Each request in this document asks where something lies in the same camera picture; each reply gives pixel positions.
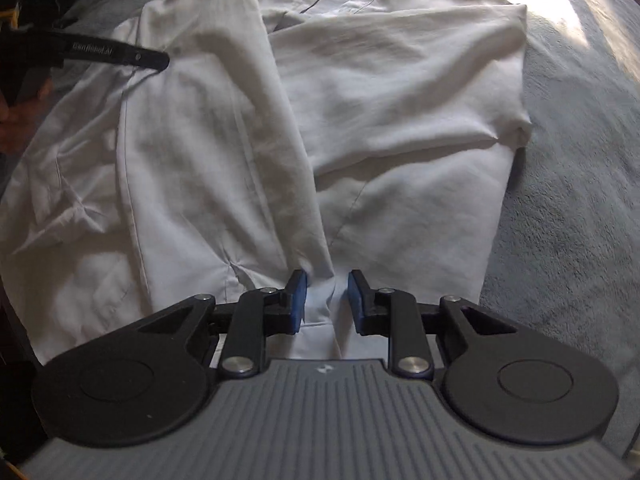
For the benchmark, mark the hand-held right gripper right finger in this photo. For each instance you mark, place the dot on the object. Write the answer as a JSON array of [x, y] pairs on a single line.
[[354, 305]]

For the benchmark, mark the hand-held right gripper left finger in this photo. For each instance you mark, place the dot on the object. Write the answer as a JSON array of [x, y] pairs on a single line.
[[299, 305]]

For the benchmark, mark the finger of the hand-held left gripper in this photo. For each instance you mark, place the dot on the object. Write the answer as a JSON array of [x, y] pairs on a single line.
[[147, 58]]

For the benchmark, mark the white garment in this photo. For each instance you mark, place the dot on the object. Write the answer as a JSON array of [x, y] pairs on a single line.
[[225, 135]]

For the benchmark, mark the person's left hand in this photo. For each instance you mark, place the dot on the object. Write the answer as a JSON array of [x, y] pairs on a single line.
[[20, 125]]

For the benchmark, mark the grey bed blanket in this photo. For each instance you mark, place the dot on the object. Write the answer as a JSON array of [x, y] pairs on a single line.
[[575, 160]]

